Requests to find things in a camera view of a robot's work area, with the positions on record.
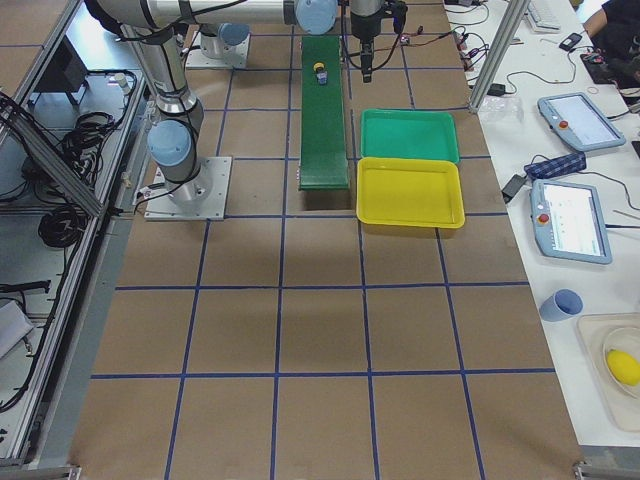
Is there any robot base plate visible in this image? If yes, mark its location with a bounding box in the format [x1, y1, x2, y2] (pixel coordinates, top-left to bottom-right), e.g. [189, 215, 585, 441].
[144, 157, 232, 221]
[186, 33, 250, 70]

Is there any teach pendant near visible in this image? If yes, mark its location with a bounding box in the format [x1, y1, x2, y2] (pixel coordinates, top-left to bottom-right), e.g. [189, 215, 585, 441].
[530, 180, 613, 265]

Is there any teach pendant far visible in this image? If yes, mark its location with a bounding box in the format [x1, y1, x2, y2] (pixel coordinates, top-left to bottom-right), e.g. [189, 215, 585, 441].
[537, 92, 626, 152]

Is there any aluminium frame post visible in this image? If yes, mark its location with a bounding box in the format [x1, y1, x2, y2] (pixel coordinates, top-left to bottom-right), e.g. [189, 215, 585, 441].
[469, 0, 529, 113]

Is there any green plastic tray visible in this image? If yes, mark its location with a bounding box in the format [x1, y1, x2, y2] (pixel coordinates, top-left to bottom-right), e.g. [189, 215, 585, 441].
[360, 109, 460, 163]

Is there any teach pendant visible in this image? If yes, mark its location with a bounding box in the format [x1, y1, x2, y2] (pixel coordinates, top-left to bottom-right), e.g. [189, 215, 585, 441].
[530, 180, 613, 265]
[537, 92, 626, 152]

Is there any blue plastic cup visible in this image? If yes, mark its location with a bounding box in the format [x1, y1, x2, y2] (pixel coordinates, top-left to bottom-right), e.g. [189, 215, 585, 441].
[539, 289, 584, 322]

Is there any blue plaid pouch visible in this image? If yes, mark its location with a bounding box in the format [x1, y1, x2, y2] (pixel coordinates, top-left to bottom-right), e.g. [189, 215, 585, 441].
[524, 152, 587, 180]

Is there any black power adapter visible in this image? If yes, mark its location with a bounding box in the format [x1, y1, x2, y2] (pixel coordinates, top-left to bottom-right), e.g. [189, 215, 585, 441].
[501, 174, 527, 203]

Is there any green conveyor belt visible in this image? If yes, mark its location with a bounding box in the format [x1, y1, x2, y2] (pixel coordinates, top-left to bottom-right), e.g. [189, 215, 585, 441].
[299, 35, 349, 191]

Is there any yellow plastic tray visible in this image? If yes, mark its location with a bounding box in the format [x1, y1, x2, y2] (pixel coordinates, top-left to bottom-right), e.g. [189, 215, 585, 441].
[356, 157, 465, 229]

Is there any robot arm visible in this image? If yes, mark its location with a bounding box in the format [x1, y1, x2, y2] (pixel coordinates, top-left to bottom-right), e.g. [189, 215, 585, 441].
[87, 1, 296, 221]
[180, 1, 407, 83]

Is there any yellow lemon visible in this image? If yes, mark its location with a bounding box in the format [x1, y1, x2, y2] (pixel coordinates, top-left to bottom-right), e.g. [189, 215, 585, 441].
[606, 350, 639, 386]

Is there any beige tray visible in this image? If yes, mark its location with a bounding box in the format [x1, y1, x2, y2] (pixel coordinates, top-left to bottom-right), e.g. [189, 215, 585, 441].
[576, 313, 639, 434]

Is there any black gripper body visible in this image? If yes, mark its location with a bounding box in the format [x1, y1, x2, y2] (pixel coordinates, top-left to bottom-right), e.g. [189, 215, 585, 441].
[359, 38, 375, 73]

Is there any yellow push button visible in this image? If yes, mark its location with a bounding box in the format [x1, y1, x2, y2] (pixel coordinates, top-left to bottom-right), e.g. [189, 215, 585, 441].
[313, 62, 328, 85]

